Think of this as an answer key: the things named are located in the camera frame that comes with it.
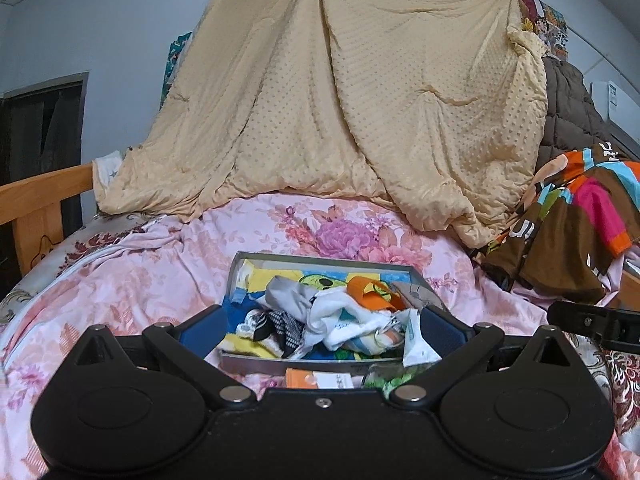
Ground white air conditioner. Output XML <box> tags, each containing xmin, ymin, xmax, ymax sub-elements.
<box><xmin>589</xmin><ymin>80</ymin><xmax>640</xmax><ymax>141</ymax></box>

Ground pastel striped sock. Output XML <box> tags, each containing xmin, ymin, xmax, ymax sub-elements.
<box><xmin>345</xmin><ymin>327</ymin><xmax>403</xmax><ymax>356</ymax></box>

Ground brown quilted blanket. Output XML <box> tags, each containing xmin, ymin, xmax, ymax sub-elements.
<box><xmin>537</xmin><ymin>55</ymin><xmax>640</xmax><ymax>171</ymax></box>

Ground grey cloth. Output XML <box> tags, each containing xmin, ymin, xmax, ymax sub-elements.
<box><xmin>260</xmin><ymin>277</ymin><xmax>321</xmax><ymax>318</ymax></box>

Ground brown colourful printed blanket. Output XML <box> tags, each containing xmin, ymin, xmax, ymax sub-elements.
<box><xmin>482</xmin><ymin>142</ymin><xmax>640</xmax><ymax>306</ymax></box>

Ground dark window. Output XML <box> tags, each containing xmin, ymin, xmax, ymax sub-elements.
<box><xmin>0</xmin><ymin>72</ymin><xmax>90</xmax><ymax>271</ymax></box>

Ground teal wall poster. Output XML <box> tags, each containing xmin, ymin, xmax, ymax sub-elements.
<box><xmin>159</xmin><ymin>31</ymin><xmax>193</xmax><ymax>111</ymax></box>

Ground green printed packet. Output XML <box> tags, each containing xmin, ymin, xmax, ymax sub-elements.
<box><xmin>362</xmin><ymin>365</ymin><xmax>431</xmax><ymax>391</ymax></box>

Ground orange cloth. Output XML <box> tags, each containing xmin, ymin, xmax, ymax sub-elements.
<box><xmin>347</xmin><ymin>275</ymin><xmax>406</xmax><ymax>313</ymax></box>

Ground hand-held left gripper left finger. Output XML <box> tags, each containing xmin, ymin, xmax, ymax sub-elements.
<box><xmin>65</xmin><ymin>304</ymin><xmax>258</xmax><ymax>406</ymax></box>

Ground cartoon print metal tin box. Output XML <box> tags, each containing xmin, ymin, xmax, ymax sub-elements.
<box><xmin>217</xmin><ymin>251</ymin><xmax>446</xmax><ymax>376</ymax></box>

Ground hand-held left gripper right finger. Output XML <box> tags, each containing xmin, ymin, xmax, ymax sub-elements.
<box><xmin>387</xmin><ymin>304</ymin><xmax>581</xmax><ymax>406</ymax></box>

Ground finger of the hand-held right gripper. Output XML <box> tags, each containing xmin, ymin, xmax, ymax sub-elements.
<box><xmin>600</xmin><ymin>309</ymin><xmax>640</xmax><ymax>354</ymax></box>
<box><xmin>546</xmin><ymin>301</ymin><xmax>623</xmax><ymax>337</ymax></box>

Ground pink floral bedsheet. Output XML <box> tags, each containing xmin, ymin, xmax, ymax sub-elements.
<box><xmin>0</xmin><ymin>195</ymin><xmax>640</xmax><ymax>480</ymax></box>

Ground orange white small box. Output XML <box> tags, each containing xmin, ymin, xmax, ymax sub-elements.
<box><xmin>285</xmin><ymin>367</ymin><xmax>366</xmax><ymax>391</ymax></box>

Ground colourful wall poster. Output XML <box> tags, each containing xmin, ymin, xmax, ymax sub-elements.
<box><xmin>515</xmin><ymin>0</ymin><xmax>571</xmax><ymax>58</ymax></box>

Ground white plastic packet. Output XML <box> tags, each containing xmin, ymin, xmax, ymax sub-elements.
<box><xmin>400</xmin><ymin>310</ymin><xmax>443</xmax><ymax>367</ymax></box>

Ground navy white dotted sock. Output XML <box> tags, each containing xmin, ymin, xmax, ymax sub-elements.
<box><xmin>245</xmin><ymin>310</ymin><xmax>313</xmax><ymax>358</ymax></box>

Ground white star print pillow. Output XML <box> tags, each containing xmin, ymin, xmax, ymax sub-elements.
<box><xmin>94</xmin><ymin>150</ymin><xmax>125</xmax><ymax>198</ymax></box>

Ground yellow dotted blanket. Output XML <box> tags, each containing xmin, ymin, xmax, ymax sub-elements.
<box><xmin>95</xmin><ymin>0</ymin><xmax>548</xmax><ymax>248</ymax></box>

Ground wooden bed frame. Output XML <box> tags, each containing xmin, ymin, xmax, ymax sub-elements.
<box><xmin>0</xmin><ymin>162</ymin><xmax>96</xmax><ymax>278</ymax></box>

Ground white whale print cloth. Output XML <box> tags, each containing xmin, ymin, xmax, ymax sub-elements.
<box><xmin>307</xmin><ymin>294</ymin><xmax>408</xmax><ymax>353</ymax></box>

